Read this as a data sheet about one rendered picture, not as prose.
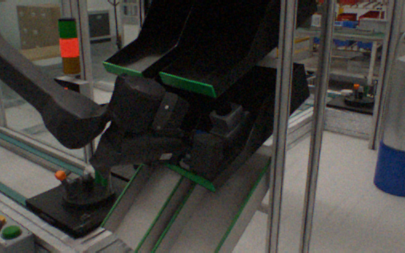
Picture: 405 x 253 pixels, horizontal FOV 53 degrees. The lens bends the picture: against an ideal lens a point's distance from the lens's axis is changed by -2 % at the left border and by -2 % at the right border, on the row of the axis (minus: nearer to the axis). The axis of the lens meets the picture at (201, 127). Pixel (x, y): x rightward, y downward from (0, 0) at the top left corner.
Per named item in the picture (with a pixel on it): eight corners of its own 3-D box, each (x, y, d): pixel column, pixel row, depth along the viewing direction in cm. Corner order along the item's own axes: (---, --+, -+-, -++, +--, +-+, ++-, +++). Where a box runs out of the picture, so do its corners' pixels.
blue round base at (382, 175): (416, 202, 127) (426, 158, 122) (366, 187, 136) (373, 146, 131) (426, 183, 138) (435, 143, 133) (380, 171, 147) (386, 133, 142)
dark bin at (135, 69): (145, 84, 70) (127, 47, 66) (106, 72, 79) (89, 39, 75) (247, 6, 82) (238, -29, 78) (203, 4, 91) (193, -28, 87)
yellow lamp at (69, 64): (70, 75, 115) (68, 58, 114) (59, 73, 118) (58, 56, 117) (84, 72, 119) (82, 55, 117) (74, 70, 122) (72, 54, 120)
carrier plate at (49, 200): (80, 240, 94) (79, 232, 93) (26, 206, 108) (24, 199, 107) (153, 199, 112) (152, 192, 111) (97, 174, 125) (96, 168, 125)
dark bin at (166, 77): (216, 99, 62) (200, 58, 57) (163, 84, 71) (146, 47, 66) (318, 10, 73) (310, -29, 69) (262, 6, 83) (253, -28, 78)
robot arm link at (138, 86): (54, 138, 57) (77, 62, 52) (82, 119, 64) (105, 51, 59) (125, 175, 56) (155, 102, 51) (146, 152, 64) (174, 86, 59)
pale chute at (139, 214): (147, 262, 81) (133, 255, 78) (113, 233, 90) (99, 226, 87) (220, 145, 87) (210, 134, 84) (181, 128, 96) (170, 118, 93)
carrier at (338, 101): (376, 118, 176) (381, 90, 172) (324, 107, 190) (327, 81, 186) (391, 105, 194) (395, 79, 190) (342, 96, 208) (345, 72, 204)
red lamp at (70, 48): (68, 58, 114) (66, 40, 112) (58, 56, 117) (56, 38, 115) (82, 55, 117) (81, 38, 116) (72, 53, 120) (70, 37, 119)
